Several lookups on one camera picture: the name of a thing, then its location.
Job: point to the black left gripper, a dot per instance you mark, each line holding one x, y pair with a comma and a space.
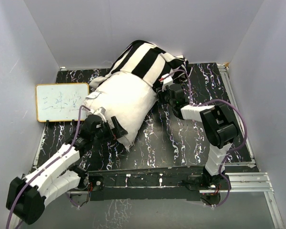
114, 133

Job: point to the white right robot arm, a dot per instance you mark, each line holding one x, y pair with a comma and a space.
219, 125

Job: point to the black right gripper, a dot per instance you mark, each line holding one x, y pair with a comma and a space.
161, 93

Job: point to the aluminium table frame rail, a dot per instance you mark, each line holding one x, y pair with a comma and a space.
174, 183

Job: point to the yellow framed whiteboard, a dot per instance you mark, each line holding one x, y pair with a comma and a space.
60, 101

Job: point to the white pillow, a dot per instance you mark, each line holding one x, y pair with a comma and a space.
125, 96

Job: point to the black white striped pillowcase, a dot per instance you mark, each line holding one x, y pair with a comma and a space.
146, 61

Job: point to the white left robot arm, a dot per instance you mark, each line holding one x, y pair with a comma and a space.
29, 196

